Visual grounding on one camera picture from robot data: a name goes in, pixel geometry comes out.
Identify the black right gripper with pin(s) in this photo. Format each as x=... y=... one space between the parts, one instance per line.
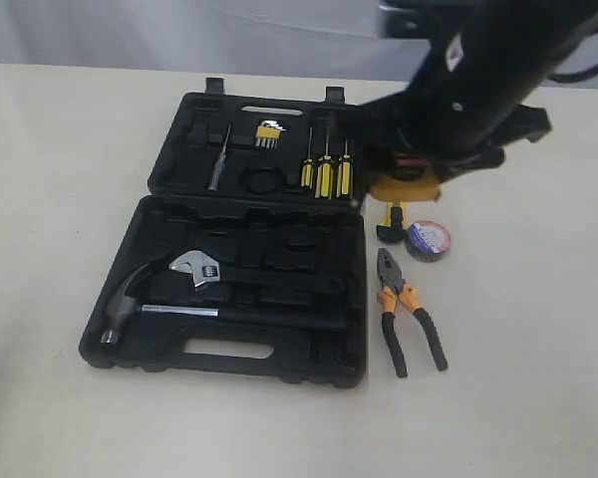
x=463 y=107

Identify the yellow 2m tape measure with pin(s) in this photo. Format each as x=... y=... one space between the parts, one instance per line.
x=386 y=188

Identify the black electrical tape roll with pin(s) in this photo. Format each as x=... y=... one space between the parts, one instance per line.
x=427 y=241

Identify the yellow utility knife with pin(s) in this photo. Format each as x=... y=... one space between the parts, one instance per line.
x=392 y=229

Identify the orange black combination pliers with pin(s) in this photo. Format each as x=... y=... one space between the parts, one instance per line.
x=395 y=290

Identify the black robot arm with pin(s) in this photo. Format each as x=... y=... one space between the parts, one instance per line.
x=554 y=30

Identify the black plastic tool case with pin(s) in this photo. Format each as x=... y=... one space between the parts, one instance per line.
x=259 y=218

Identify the right yellow black screwdriver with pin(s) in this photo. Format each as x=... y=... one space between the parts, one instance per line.
x=345 y=173

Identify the middle yellow black screwdriver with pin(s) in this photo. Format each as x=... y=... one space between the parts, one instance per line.
x=324 y=181

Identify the small yellow black screwdriver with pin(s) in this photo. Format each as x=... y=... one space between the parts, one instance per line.
x=306 y=178

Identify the hex key set yellow holder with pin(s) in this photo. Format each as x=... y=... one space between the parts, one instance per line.
x=268 y=134

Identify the chrome adjustable wrench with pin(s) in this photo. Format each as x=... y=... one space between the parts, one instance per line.
x=204 y=269

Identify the clear handle tester screwdriver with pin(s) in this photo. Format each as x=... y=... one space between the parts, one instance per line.
x=220 y=161

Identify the claw hammer black handle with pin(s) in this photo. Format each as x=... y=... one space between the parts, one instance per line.
x=122 y=307

